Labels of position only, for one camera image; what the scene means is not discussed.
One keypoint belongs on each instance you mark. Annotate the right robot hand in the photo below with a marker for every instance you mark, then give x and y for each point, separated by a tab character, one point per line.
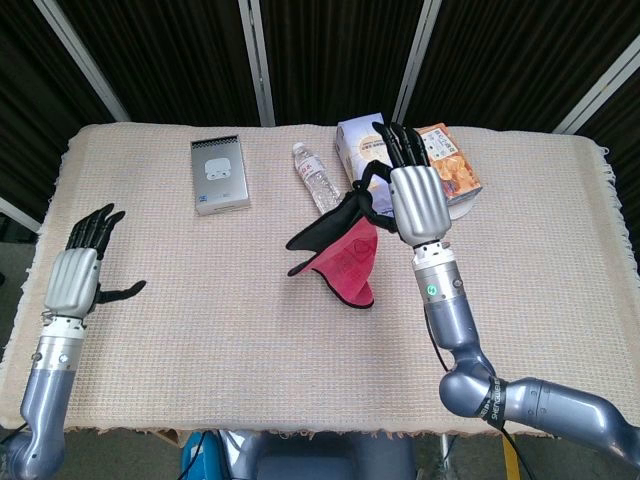
420	205

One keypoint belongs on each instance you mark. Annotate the dark brown pleated curtain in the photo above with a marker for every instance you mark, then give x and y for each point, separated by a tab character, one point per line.
175	60

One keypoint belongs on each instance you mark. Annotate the pink black-edged cloth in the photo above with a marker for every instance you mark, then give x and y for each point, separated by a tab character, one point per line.
350	260

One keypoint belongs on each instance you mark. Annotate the lavender tissue pack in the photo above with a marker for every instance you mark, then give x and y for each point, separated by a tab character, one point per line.
357	145

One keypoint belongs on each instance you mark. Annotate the white frame post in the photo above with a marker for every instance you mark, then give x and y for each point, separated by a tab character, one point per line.
415	65
257	65
600	87
17	212
85	65

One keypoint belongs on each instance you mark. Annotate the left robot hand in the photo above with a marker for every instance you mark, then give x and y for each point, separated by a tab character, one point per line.
72	280

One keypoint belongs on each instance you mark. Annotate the blue plastic object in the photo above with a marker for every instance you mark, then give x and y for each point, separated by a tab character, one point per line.
192	460

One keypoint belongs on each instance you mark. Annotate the orange and blue snack box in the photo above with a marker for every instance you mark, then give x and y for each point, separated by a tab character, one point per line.
460	175

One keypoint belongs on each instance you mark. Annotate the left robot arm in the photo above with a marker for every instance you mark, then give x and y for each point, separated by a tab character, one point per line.
47	390

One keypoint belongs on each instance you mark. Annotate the white paper plate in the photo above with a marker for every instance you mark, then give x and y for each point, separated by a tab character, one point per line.
462	210

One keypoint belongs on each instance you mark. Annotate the beige woven tablecloth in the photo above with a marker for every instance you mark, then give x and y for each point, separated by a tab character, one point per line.
225	325

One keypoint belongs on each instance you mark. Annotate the silver earbuds box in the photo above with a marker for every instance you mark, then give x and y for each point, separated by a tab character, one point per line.
220	175

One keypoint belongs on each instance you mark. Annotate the clear plastic water bottle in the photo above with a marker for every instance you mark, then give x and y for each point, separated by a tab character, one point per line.
315	177

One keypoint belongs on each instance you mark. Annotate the grey-blue robot torso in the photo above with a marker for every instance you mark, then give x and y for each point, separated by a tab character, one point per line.
310	457

